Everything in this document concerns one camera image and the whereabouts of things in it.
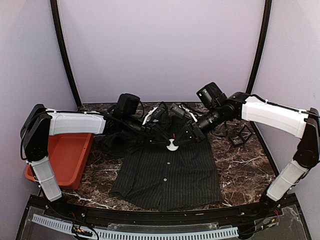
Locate black pinstriped shirt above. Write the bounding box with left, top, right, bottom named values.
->
left=99, top=130, right=223, bottom=212

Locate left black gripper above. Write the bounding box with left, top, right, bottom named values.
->
left=123, top=113, right=172, bottom=146

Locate orange plastic bin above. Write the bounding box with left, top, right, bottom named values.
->
left=24, top=132, right=94, bottom=190

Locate right black frame post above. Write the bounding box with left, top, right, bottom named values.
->
left=245, top=0, right=273, bottom=94

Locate black brooch stand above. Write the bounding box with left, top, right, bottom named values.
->
left=228, top=124, right=253, bottom=148

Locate black front rail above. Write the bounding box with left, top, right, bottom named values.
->
left=26, top=195, right=276, bottom=227

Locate left black frame post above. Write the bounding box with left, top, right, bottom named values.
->
left=50, top=0, right=83, bottom=109

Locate white slotted cable duct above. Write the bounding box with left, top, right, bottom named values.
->
left=31, top=214, right=239, bottom=240

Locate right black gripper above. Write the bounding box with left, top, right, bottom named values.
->
left=172, top=104, right=224, bottom=145

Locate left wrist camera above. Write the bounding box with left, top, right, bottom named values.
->
left=116, top=93, right=140, bottom=116

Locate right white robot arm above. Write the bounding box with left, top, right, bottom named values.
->
left=168, top=92, right=320, bottom=217

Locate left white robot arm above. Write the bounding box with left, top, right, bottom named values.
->
left=20, top=103, right=168, bottom=218

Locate black frame post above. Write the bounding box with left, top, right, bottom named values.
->
left=50, top=0, right=83, bottom=109
left=245, top=0, right=273, bottom=94

